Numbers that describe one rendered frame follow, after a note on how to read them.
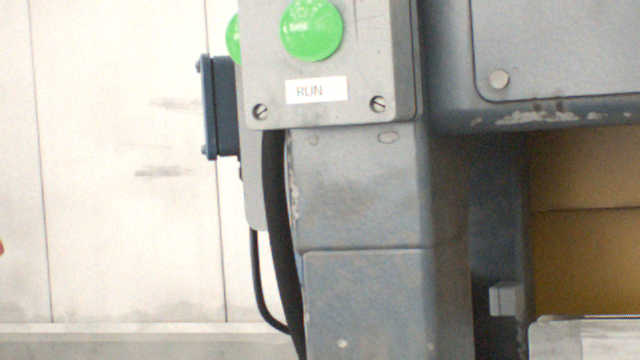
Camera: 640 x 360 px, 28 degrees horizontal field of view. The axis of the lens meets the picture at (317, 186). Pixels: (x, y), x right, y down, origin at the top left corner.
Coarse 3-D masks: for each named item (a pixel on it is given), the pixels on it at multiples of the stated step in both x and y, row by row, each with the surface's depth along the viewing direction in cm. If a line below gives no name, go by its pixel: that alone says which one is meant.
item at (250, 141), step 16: (240, 80) 109; (240, 96) 109; (240, 112) 109; (240, 128) 109; (240, 144) 109; (256, 144) 109; (256, 160) 109; (256, 176) 109; (288, 176) 108; (256, 192) 109; (288, 192) 108; (256, 208) 109; (288, 208) 108; (256, 224) 109
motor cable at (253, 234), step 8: (256, 232) 115; (256, 240) 115; (256, 248) 115; (256, 256) 115; (256, 264) 115; (256, 272) 116; (256, 280) 116; (256, 288) 116; (256, 296) 116; (256, 304) 116; (264, 304) 116; (264, 312) 116; (272, 320) 116; (280, 328) 116; (288, 328) 116
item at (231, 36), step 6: (234, 18) 62; (228, 24) 63; (234, 24) 62; (228, 30) 62; (234, 30) 62; (228, 36) 62; (234, 36) 62; (228, 42) 62; (234, 42) 62; (228, 48) 63; (234, 48) 62; (234, 54) 62; (240, 54) 62; (234, 60) 63; (240, 60) 63
